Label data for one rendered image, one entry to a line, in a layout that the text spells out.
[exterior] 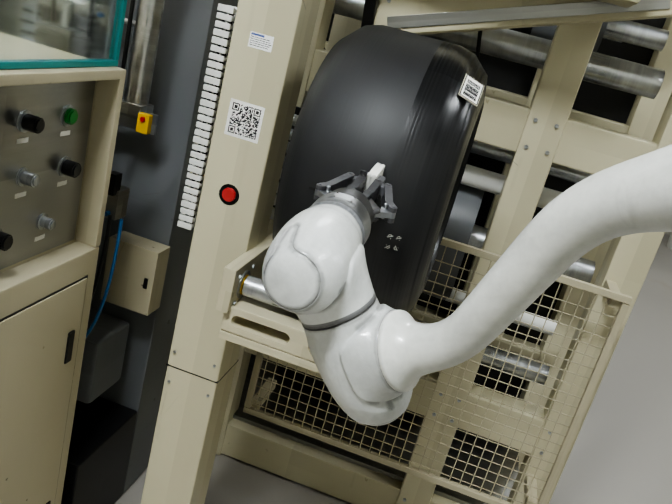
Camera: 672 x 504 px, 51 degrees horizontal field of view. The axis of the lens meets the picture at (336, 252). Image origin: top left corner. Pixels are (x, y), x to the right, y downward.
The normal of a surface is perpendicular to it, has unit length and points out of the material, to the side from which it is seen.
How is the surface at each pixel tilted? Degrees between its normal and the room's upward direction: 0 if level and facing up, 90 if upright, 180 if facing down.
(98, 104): 90
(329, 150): 75
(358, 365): 97
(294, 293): 98
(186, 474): 90
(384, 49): 30
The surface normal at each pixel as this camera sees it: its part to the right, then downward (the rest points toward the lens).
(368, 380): -0.33, 0.45
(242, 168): -0.25, 0.26
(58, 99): 0.94, 0.31
